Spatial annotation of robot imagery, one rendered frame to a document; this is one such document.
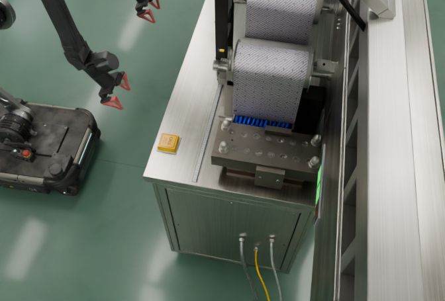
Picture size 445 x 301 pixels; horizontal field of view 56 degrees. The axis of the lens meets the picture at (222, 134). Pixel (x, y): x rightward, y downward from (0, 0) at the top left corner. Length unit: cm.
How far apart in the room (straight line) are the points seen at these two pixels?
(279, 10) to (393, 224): 97
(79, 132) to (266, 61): 153
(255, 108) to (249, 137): 11
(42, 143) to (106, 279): 86
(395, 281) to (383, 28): 56
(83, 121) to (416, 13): 194
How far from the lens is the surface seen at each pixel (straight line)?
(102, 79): 157
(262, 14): 154
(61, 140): 262
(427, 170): 108
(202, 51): 200
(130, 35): 352
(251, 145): 151
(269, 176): 149
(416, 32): 140
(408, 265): 71
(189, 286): 237
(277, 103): 150
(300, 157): 150
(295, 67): 139
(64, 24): 143
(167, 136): 167
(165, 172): 161
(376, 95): 88
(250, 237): 192
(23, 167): 263
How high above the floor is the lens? 228
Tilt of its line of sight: 55 degrees down
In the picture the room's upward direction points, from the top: straight up
